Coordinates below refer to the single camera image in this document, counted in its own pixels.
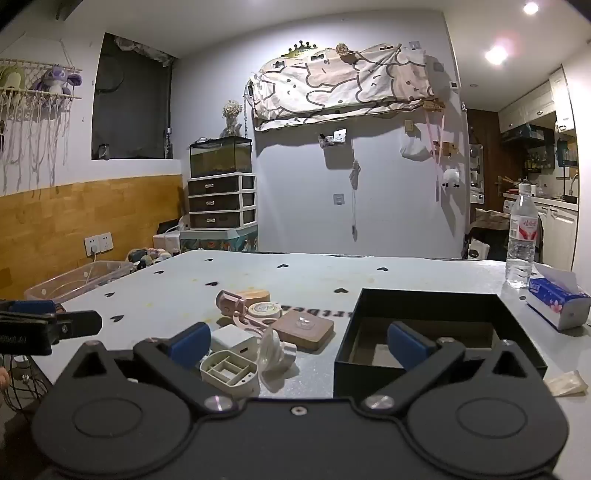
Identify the gold crown decoration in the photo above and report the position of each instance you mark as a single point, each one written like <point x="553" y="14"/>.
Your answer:
<point x="300" y="50"/>

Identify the pink hanging ribbon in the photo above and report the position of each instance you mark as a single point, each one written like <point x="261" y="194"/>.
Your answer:
<point x="437" y="157"/>

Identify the brown square box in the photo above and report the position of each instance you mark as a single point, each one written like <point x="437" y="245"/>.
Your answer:
<point x="302" y="330"/>

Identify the white hanging bag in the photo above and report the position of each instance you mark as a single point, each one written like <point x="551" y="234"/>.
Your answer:
<point x="415" y="146"/>

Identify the glass fish tank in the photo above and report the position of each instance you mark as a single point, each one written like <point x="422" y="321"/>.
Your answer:
<point x="220" y="157"/>

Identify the pink plastic gadget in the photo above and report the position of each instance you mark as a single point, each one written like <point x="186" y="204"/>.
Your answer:
<point x="229" y="304"/>

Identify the crumpled clear wrapper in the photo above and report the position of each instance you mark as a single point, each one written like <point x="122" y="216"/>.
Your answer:
<point x="564" y="383"/>

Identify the wooden block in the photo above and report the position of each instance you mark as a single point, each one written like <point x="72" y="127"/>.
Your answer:
<point x="253" y="295"/>

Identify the clear plastic storage bin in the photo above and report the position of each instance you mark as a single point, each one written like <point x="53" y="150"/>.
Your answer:
<point x="74" y="279"/>

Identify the clear water bottle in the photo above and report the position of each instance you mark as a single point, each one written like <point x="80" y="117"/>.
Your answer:
<point x="522" y="240"/>

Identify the dried flower vase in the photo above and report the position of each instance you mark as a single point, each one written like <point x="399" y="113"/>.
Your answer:
<point x="232" y="115"/>

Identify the white drawer unit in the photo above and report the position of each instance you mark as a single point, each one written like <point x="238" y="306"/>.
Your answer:
<point x="221" y="201"/>

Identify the blue tissue pack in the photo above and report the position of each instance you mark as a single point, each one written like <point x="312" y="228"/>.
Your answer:
<point x="556" y="300"/>

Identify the white wall outlet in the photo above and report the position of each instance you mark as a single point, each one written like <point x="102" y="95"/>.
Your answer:
<point x="98" y="242"/>

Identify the white round plastic holder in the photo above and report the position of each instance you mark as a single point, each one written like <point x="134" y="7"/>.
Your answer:
<point x="272" y="355"/>

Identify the white kitchen cabinets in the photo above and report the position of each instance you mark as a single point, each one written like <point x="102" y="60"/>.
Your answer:
<point x="554" y="217"/>

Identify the printed cartoon cloth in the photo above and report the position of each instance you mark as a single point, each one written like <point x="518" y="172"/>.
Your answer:
<point x="341" y="85"/>

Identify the teal printed cabinet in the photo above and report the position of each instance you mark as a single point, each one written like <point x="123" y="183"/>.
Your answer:
<point x="217" y="240"/>

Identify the white charger block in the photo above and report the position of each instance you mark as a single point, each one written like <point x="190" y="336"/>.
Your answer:
<point x="231" y="341"/>

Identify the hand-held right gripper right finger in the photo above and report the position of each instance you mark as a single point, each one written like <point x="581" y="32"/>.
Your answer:
<point x="408" y="344"/>

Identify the clear wall shelf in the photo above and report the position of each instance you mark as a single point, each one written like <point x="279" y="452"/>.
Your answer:
<point x="333" y="138"/>

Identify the green plush toy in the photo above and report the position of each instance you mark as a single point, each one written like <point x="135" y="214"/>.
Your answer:
<point x="10" y="78"/>

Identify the dark window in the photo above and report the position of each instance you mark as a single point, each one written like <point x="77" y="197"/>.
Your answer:
<point x="131" y="101"/>

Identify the square wall hook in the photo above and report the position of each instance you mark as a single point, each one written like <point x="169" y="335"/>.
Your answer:
<point x="339" y="199"/>

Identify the macrame wall hanging shelf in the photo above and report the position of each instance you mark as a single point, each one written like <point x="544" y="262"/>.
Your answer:
<point x="32" y="115"/>

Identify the white sheep plush toy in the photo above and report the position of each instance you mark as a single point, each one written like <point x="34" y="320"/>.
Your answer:
<point x="450" y="178"/>

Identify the purple plush toy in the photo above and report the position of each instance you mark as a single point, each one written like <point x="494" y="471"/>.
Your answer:
<point x="57" y="78"/>

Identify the tape roll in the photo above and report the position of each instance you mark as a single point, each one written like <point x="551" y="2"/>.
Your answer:
<point x="264" y="310"/>

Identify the black cardboard box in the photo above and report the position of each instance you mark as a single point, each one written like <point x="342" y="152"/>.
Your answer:
<point x="461" y="307"/>

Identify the ceiling spot light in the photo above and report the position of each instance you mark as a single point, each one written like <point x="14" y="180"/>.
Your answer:
<point x="497" y="54"/>
<point x="531" y="7"/>

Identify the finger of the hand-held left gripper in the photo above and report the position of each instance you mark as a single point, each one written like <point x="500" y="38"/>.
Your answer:
<point x="78" y="324"/>
<point x="27" y="306"/>

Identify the pile of plush toys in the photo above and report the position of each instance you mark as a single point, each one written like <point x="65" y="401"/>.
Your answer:
<point x="147" y="256"/>

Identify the chair with jacket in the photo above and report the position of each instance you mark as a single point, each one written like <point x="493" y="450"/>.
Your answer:
<point x="489" y="230"/>

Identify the white compartment plastic part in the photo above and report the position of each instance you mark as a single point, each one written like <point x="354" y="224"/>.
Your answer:
<point x="228" y="374"/>

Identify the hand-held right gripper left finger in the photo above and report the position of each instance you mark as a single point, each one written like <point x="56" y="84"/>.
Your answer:
<point x="190" y="344"/>

